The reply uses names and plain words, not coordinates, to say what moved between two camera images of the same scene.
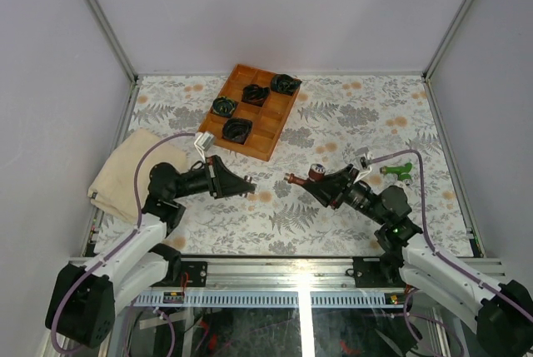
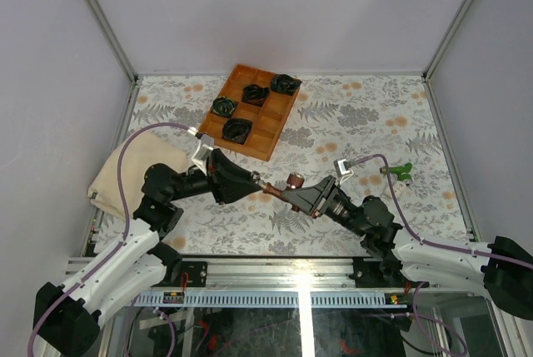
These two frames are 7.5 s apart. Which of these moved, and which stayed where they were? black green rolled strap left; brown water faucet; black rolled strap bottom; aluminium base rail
Moved: brown water faucet
Stayed: aluminium base rail; black rolled strap bottom; black green rolled strap left
